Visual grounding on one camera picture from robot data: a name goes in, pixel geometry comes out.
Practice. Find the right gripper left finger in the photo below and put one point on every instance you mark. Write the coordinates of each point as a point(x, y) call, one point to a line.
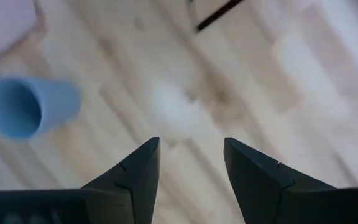
point(141, 174)

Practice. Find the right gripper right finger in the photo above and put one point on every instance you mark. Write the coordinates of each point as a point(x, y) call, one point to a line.
point(259, 186)

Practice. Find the grey plastic mug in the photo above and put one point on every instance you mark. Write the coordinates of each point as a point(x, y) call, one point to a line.
point(42, 105)

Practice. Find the wooden shelf with black legs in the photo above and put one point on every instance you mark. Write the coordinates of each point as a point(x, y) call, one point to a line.
point(217, 15)

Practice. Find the beige cloth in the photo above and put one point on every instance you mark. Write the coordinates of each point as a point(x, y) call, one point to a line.
point(2, 25)

